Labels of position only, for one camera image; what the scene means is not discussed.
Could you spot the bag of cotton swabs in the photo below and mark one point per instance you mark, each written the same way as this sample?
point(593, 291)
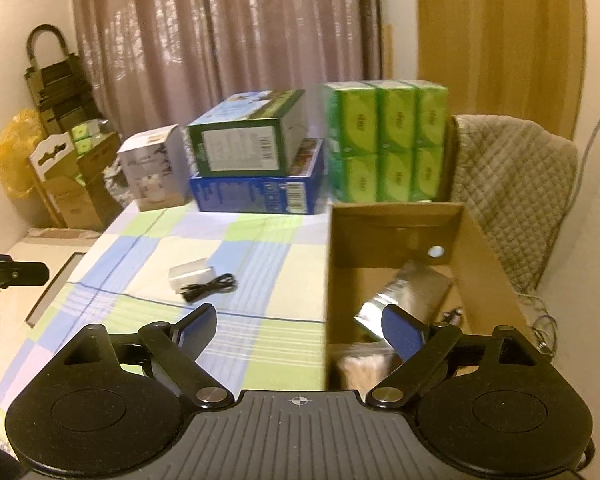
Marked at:
point(360, 367)

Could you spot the folding hand trolley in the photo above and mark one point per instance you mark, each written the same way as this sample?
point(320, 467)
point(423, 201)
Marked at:
point(55, 80)

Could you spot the cardboard box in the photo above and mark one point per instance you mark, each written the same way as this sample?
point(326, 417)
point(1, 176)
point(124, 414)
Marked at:
point(380, 240)

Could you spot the quilted chair cover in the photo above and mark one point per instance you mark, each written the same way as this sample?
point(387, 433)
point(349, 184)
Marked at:
point(520, 185)

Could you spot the yellow plastic bag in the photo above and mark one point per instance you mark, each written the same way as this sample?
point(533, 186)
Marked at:
point(17, 150)

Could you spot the checked tablecloth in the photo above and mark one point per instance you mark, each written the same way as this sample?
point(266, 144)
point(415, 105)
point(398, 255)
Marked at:
point(260, 260)

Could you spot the white plastic bag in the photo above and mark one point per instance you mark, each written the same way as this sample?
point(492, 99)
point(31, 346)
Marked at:
point(116, 180)

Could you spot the pile of cardboard boxes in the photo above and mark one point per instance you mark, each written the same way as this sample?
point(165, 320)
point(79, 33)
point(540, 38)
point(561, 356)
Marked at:
point(80, 200)

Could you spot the dark green product box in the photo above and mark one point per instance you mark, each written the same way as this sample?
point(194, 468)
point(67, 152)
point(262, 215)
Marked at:
point(235, 147)

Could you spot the white power adapter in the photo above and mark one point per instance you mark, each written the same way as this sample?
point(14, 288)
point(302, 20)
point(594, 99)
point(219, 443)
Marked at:
point(190, 274)

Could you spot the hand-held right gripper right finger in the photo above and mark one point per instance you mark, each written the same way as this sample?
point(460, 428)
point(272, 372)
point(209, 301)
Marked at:
point(402, 330)

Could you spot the wooden door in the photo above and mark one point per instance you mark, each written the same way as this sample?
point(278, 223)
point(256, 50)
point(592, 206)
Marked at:
point(500, 35)

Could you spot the white humidifier box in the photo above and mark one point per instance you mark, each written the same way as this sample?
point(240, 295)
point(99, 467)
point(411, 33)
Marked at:
point(150, 170)

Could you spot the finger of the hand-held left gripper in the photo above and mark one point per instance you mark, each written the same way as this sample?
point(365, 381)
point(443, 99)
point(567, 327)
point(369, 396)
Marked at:
point(30, 273)

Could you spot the stack of green tissue packs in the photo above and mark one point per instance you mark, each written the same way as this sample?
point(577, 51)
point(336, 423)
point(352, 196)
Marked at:
point(395, 160)

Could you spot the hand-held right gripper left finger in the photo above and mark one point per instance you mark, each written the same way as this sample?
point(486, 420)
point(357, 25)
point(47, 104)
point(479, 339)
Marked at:
point(200, 322)

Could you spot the pink curtain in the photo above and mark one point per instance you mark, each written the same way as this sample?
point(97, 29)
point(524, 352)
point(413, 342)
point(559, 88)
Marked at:
point(205, 35)

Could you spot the silver foil bag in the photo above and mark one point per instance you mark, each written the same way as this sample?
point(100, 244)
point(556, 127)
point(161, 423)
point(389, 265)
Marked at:
point(420, 290)

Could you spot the blue product box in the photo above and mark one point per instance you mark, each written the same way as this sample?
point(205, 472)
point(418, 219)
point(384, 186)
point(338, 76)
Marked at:
point(250, 195)

